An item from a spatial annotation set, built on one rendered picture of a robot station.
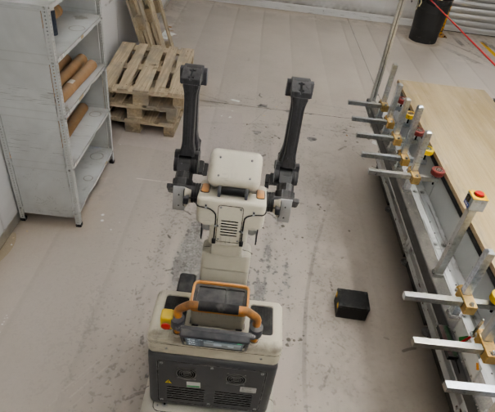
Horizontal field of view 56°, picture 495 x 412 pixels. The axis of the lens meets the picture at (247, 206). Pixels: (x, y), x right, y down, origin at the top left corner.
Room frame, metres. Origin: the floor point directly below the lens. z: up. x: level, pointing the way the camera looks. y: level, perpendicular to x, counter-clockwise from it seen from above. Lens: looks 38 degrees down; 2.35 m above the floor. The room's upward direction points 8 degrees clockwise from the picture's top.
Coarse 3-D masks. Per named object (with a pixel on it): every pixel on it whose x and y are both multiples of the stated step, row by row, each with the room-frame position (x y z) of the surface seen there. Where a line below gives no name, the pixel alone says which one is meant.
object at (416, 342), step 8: (416, 344) 1.17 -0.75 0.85; (424, 344) 1.17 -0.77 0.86; (432, 344) 1.17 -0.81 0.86; (440, 344) 1.18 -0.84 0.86; (448, 344) 1.18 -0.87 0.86; (456, 344) 1.19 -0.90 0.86; (464, 344) 1.19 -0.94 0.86; (472, 344) 1.20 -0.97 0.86; (480, 344) 1.20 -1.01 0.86; (472, 352) 1.18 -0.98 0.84; (480, 352) 1.18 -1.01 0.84
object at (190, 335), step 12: (180, 324) 1.07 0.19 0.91; (180, 336) 1.00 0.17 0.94; (192, 336) 1.00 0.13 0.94; (204, 336) 1.00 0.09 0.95; (216, 336) 1.01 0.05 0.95; (228, 336) 1.01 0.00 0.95; (240, 336) 1.02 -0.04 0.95; (252, 336) 1.07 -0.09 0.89; (216, 348) 1.07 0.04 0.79; (228, 348) 1.06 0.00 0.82; (240, 348) 1.04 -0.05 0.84
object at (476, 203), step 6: (468, 192) 1.77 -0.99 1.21; (474, 192) 1.76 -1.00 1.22; (474, 198) 1.71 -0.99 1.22; (480, 198) 1.72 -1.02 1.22; (486, 198) 1.72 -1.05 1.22; (474, 204) 1.71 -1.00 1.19; (480, 204) 1.71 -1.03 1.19; (486, 204) 1.71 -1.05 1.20; (468, 210) 1.71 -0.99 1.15; (474, 210) 1.71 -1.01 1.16; (480, 210) 1.71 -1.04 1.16
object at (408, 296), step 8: (408, 296) 1.42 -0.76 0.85; (416, 296) 1.43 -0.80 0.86; (424, 296) 1.43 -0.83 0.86; (432, 296) 1.44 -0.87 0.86; (440, 296) 1.44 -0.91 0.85; (448, 296) 1.45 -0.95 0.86; (448, 304) 1.43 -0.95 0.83; (456, 304) 1.43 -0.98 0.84; (480, 304) 1.43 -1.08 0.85; (488, 304) 1.43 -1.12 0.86
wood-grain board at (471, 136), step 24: (408, 96) 3.51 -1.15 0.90; (432, 96) 3.57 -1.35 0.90; (456, 96) 3.64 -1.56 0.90; (480, 96) 3.71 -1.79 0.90; (432, 120) 3.13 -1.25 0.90; (456, 120) 3.19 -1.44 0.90; (480, 120) 3.25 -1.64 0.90; (432, 144) 2.77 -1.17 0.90; (456, 144) 2.82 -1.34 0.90; (480, 144) 2.87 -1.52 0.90; (456, 168) 2.49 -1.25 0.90; (480, 168) 2.54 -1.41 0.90; (456, 192) 2.23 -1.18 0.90; (480, 216) 2.03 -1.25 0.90; (480, 240) 1.82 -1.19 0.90
